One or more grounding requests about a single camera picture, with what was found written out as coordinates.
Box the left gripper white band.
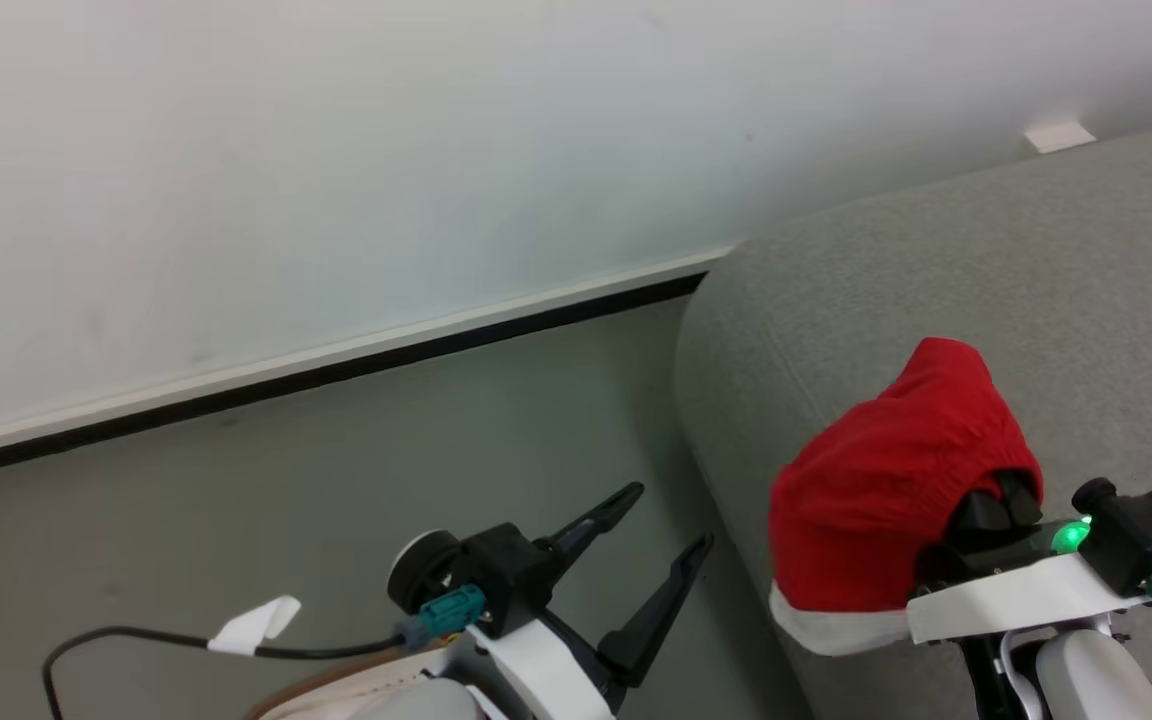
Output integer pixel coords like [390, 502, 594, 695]
[456, 482, 715, 720]

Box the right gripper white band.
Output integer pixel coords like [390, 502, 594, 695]
[904, 470, 1152, 646]

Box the red garment with white trim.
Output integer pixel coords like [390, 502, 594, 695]
[768, 337, 1045, 657]

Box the beige laundry basket brown rim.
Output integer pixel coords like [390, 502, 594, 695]
[244, 648, 437, 720]

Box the grey fabric sofa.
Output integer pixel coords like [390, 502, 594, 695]
[674, 120, 1152, 720]

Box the black and white baseboard strip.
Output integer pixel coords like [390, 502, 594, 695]
[0, 245, 737, 486]

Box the teal left camera cable connector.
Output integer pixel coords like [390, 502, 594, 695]
[397, 585, 489, 652]

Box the small white wall block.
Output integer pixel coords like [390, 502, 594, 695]
[1023, 121, 1098, 155]

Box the white cable label tag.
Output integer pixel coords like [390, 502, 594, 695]
[207, 596, 303, 657]

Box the thin black cable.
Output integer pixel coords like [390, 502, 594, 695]
[41, 625, 407, 720]

